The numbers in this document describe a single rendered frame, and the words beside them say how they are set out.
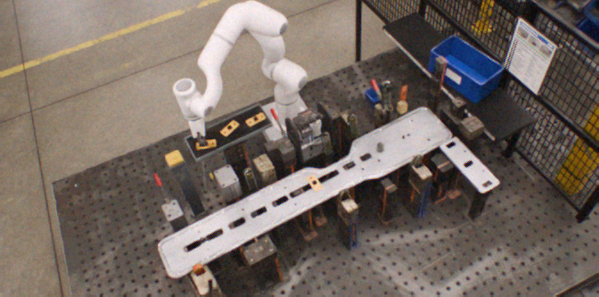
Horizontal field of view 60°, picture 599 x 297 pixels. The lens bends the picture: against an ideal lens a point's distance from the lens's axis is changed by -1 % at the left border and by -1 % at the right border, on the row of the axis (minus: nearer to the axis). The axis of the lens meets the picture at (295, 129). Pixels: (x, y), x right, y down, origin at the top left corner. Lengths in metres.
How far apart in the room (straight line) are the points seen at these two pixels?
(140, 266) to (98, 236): 0.29
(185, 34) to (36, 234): 1.99
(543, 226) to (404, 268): 0.68
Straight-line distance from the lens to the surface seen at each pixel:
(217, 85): 1.98
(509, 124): 2.53
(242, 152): 2.39
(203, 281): 2.10
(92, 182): 2.96
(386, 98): 2.41
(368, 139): 2.42
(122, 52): 4.67
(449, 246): 2.52
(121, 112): 4.19
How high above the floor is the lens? 2.95
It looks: 52 degrees down
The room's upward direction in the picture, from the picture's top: 8 degrees counter-clockwise
